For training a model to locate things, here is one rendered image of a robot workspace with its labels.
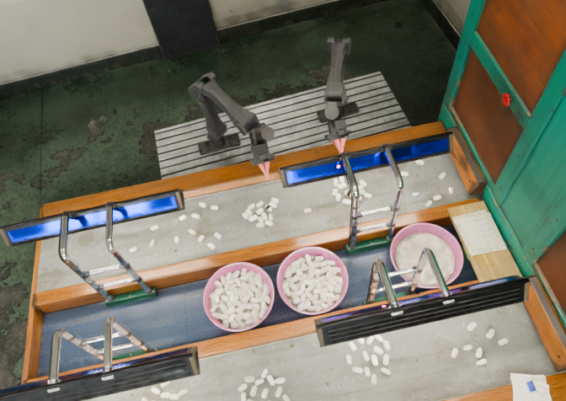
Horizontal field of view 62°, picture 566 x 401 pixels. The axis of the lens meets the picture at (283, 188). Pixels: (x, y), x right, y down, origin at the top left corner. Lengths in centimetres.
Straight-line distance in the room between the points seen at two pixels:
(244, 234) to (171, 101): 181
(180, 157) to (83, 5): 166
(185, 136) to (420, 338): 141
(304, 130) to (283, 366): 113
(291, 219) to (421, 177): 58
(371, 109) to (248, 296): 112
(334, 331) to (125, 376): 59
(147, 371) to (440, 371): 95
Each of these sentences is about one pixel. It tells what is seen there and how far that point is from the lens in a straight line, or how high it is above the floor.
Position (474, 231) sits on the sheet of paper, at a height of 78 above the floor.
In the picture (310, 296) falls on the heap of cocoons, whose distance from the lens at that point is 180.
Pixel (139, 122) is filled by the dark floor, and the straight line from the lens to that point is 351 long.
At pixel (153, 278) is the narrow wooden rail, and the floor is 76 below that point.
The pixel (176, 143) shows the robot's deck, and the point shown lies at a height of 67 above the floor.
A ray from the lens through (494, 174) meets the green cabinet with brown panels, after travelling 195.
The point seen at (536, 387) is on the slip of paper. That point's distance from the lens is 182.
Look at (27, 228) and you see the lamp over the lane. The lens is 184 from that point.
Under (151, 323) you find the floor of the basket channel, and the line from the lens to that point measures 196.
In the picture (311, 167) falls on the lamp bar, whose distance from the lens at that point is 164.
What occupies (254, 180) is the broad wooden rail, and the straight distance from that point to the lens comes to 206.
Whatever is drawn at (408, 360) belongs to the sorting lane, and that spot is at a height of 74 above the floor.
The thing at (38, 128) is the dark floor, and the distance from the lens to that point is 383.
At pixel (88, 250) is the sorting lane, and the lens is 212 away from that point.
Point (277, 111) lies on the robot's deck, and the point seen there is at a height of 67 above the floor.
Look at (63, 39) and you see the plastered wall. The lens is 384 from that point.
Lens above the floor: 244
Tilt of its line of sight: 57 degrees down
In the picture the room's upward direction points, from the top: 9 degrees counter-clockwise
